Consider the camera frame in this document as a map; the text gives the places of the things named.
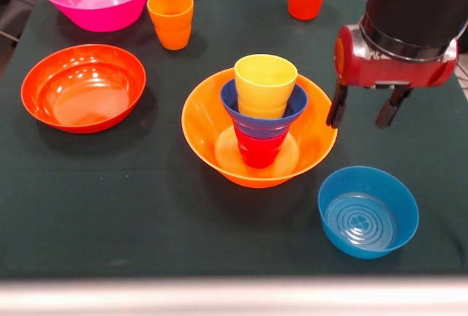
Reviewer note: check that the shallow red-orange bowl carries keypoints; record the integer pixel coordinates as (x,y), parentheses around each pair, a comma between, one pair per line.
(84,85)

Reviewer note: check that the yellow cup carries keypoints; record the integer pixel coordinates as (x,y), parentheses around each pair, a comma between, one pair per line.
(265,93)

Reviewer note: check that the light blue bowl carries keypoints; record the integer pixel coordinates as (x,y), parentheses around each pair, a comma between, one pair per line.
(365,191)

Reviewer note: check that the magenta cup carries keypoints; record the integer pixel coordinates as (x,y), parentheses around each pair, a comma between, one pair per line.
(259,151)

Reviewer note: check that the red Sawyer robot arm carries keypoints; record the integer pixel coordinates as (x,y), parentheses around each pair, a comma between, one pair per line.
(417,5)

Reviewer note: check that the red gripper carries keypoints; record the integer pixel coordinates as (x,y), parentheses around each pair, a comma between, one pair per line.
(387,72)

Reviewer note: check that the dark green tablecloth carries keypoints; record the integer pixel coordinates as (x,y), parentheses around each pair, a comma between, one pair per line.
(109,202)

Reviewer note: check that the dark blue bowl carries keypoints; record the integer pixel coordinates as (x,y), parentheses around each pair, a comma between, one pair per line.
(263,127)

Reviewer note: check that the small orange cup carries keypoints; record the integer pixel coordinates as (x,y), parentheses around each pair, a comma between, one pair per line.
(172,34)

